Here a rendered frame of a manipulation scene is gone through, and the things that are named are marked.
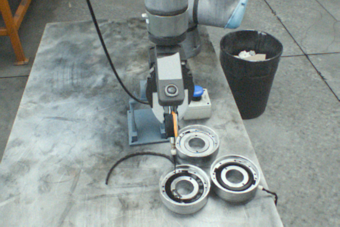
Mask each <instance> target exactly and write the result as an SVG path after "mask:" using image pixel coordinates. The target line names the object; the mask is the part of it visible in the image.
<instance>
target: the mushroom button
mask: <svg viewBox="0 0 340 227"><path fill-rule="evenodd" d="M201 95H203V88H202V87H200V86H194V94H193V97H194V98H197V97H198V96H201Z"/></svg>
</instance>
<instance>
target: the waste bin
mask: <svg viewBox="0 0 340 227"><path fill-rule="evenodd" d="M219 47H220V49H219V55H220V65H221V67H222V70H223V73H224V75H225V77H226V80H227V82H228V85H229V88H230V90H231V92H232V94H233V97H234V100H235V102H236V107H237V109H238V110H239V113H240V116H241V119H252V118H255V117H258V116H260V115H261V114H262V113H263V112H264V111H265V109H266V106H267V102H268V98H269V94H270V90H271V87H272V84H273V80H274V77H275V74H276V71H277V69H278V65H279V61H280V59H281V55H282V53H283V45H282V43H281V42H280V41H279V40H278V39H277V38H275V37H274V36H272V35H271V34H269V33H267V32H264V31H260V30H253V29H240V30H235V31H231V32H229V33H227V34H225V35H224V36H223V37H222V38H221V40H220V43H219ZM243 51H246V52H247V53H248V52H250V51H254V53H255V55H257V54H265V55H266V58H265V59H266V60H243V59H240V58H237V57H235V56H238V55H239V53H240V52H243Z"/></svg>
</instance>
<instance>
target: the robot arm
mask: <svg viewBox="0 0 340 227"><path fill-rule="evenodd" d="M144 2H145V9H146V13H143V14H142V18H143V19H146V23H147V29H148V38H149V40H150V41H151V42H152V43H155V44H156V45H155V46H148V59H149V72H150V76H151V77H147V83H146V85H145V92H146V98H147V100H148V102H149V104H150V107H151V108H152V111H153V113H154V114H155V116H156V118H157V119H158V120H159V121H160V122H161V123H164V122H165V116H164V112H165V110H164V106H176V109H177V111H176V114H177V120H178V122H179V121H180V120H181V119H182V117H183V116H184V115H185V113H186V110H187V109H188V107H189V105H190V103H191V100H192V97H193V94H194V83H193V76H192V74H188V73H187V72H189V70H190V69H189V67H188V66H187V65H186V59H188V58H192V57H195V56H196V55H198V54H199V53H200V52H201V50H202V40H201V37H200V33H199V30H198V24H199V25H203V26H211V27H221V28H224V29H225V28H230V29H236V28H238V27H239V26H240V24H241V21H242V19H243V15H244V12H245V9H246V6H247V2H248V0H144ZM151 49H153V50H151Z"/></svg>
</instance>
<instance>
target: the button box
mask: <svg viewBox="0 0 340 227"><path fill-rule="evenodd" d="M210 114H211V103H210V100H209V96H208V93H207V90H206V89H204V90H203V95H201V96H198V97H197V98H194V97H192V100H191V103H190V105H189V107H188V109H187V110H186V113H185V115H184V120H195V119H207V118H210Z"/></svg>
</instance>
